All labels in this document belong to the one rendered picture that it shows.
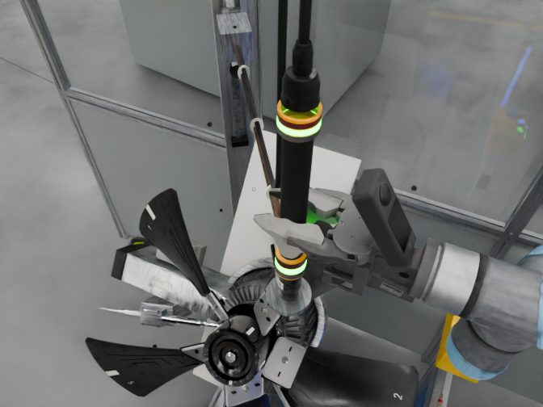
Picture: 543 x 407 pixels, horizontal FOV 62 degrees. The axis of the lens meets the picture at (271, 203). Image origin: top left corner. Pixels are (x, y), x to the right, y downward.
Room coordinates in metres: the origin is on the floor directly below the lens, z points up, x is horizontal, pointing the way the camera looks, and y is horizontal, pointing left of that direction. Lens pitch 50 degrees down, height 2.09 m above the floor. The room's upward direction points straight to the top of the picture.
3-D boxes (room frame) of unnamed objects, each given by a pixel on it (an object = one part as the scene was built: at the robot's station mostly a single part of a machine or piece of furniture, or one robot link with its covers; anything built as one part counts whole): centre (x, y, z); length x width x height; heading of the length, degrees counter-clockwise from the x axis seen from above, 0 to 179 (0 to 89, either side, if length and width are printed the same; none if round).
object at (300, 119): (0.35, -0.03, 1.81); 0.04 x 0.04 x 0.03
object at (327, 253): (0.31, -0.06, 1.66); 0.09 x 0.05 x 0.02; 75
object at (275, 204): (0.65, 0.03, 1.54); 0.54 x 0.01 x 0.01; 10
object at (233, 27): (0.97, 0.08, 1.55); 0.10 x 0.07 x 0.08; 10
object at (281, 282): (0.35, -0.03, 1.66); 0.04 x 0.04 x 0.46
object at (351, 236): (0.31, -0.13, 1.63); 0.12 x 0.08 x 0.09; 65
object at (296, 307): (0.36, -0.02, 1.50); 0.09 x 0.07 x 0.10; 10
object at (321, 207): (0.38, -0.04, 1.64); 0.09 x 0.03 x 0.06; 55
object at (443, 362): (0.47, -0.48, 1.02); 0.16 x 0.10 x 0.11; 155
